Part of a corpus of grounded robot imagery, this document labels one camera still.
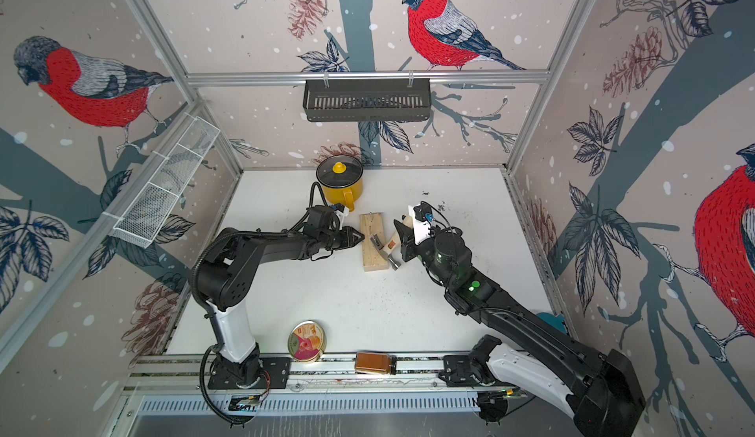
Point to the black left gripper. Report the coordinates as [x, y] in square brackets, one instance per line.
[349, 236]

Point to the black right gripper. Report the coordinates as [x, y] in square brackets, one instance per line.
[408, 243]

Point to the wooden handled claw hammer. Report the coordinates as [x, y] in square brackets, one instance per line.
[385, 250]

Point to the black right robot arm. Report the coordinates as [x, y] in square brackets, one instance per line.
[600, 392]

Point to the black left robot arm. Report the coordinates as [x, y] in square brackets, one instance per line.
[232, 375]

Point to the wooden block with nails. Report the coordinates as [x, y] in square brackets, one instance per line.
[372, 224]

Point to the yellow pot with glass lid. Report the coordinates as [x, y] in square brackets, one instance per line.
[341, 178]

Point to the round decorated tin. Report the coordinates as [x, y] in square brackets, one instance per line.
[307, 342]

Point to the small brown box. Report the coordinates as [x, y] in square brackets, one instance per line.
[375, 363]

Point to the teal and white round container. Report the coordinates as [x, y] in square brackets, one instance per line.
[556, 321]

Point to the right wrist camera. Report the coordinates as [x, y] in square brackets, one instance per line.
[422, 221]

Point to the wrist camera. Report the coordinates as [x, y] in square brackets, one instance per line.
[422, 221]
[341, 212]

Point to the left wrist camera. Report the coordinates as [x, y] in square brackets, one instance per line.
[341, 212]

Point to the black hanging wall basket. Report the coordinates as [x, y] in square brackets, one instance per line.
[367, 100]

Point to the white wire mesh shelf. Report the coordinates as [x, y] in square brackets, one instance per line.
[141, 222]

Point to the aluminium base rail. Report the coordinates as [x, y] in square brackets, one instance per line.
[508, 370]

